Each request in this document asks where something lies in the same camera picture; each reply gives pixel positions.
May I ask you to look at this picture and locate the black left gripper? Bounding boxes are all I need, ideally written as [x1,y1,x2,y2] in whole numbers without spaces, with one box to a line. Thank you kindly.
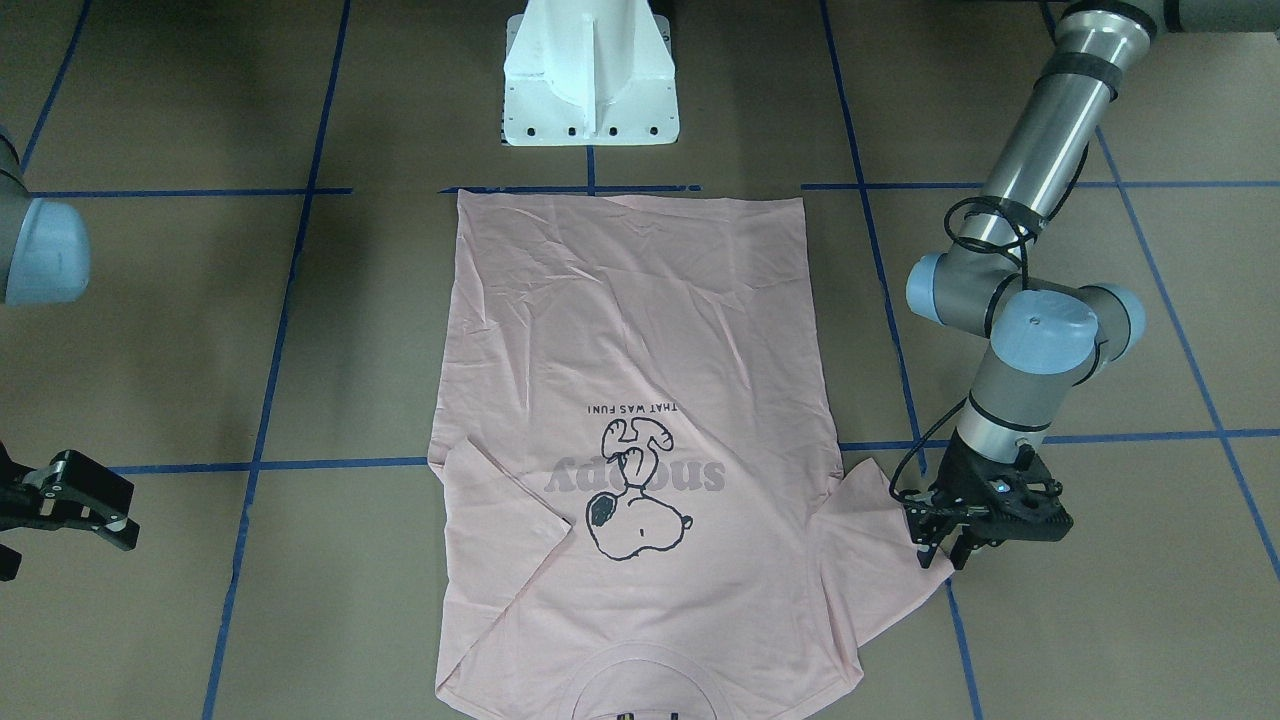
[905,437,1061,571]

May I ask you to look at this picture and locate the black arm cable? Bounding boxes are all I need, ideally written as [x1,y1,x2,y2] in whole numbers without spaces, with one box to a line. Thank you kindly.
[888,100,1101,501]

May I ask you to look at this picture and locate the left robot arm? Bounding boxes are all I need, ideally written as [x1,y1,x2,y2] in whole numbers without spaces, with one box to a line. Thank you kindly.
[890,1,1277,569]

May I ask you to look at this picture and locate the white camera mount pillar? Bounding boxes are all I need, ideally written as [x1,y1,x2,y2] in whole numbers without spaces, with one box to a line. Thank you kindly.
[500,1,681,147]

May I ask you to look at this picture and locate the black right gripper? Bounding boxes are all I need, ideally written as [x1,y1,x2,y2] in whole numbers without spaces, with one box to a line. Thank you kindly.
[1,445,140,582]

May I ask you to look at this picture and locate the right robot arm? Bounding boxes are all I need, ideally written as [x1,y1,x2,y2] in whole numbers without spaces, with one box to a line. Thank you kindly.
[1,131,140,551]

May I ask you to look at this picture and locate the pink Snoopy t-shirt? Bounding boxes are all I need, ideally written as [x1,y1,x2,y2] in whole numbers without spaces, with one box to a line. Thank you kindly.
[428,192,952,719]

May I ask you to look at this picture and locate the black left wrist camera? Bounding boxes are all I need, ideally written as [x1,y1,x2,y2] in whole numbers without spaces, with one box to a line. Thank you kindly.
[961,455,1074,544]

